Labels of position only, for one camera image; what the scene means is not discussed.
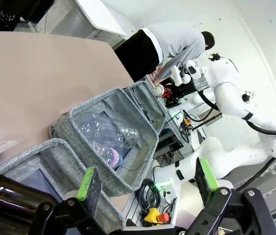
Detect red crushed can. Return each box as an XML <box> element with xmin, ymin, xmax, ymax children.
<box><xmin>153</xmin><ymin>84</ymin><xmax>174</xmax><ymax>99</ymax></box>

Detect grey fabric basket labelled Plastic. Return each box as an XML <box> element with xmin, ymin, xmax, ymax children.
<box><xmin>50</xmin><ymin>87</ymin><xmax>160</xmax><ymax>198</ymax></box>

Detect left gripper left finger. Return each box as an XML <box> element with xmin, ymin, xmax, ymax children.
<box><xmin>31</xmin><ymin>166</ymin><xmax>104</xmax><ymax>235</ymax></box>

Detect person in grey sweater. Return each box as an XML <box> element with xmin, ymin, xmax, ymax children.
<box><xmin>114</xmin><ymin>26</ymin><xmax>216</xmax><ymax>83</ymax></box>

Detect yellow emergency stop button box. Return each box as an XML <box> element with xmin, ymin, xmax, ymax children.
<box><xmin>142</xmin><ymin>206</ymin><xmax>171</xmax><ymax>225</ymax></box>

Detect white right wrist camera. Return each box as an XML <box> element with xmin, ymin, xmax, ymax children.
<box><xmin>171</xmin><ymin>64</ymin><xmax>192</xmax><ymax>87</ymax></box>

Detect white side table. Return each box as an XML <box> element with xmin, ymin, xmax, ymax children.
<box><xmin>75</xmin><ymin>0</ymin><xmax>127</xmax><ymax>38</ymax></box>

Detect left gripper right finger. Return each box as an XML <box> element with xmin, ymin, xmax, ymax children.
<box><xmin>189</xmin><ymin>158</ymin><xmax>273</xmax><ymax>235</ymax></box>

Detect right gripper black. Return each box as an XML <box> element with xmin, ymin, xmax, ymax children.
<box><xmin>163</xmin><ymin>77</ymin><xmax>200</xmax><ymax>109</ymax></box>

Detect grey sweater person's hand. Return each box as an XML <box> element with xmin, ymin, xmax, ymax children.
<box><xmin>152</xmin><ymin>71</ymin><xmax>165</xmax><ymax>86</ymax></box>

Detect grey fabric basket labelled Can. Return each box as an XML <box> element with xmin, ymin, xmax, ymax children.
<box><xmin>124</xmin><ymin>81</ymin><xmax>167</xmax><ymax>138</ymax></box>

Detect grey fabric basket labelled Bottle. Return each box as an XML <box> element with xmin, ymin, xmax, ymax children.
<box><xmin>0</xmin><ymin>138</ymin><xmax>126</xmax><ymax>235</ymax></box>

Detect plastic bottle with pink label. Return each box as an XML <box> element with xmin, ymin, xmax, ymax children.
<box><xmin>92</xmin><ymin>140</ymin><xmax>125</xmax><ymax>169</ymax></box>

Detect clear crushed plastic bottle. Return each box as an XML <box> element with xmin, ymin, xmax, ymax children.
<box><xmin>75</xmin><ymin>112</ymin><xmax>140</xmax><ymax>150</ymax></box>

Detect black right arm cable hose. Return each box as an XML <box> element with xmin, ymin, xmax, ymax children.
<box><xmin>197</xmin><ymin>89</ymin><xmax>276</xmax><ymax>183</ymax></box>

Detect brown glass bottle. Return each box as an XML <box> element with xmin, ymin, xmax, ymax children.
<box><xmin>0</xmin><ymin>174</ymin><xmax>58</xmax><ymax>235</ymax></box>

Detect coiled black cable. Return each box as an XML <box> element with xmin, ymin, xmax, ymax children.
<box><xmin>139</xmin><ymin>178</ymin><xmax>162</xmax><ymax>212</ymax></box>

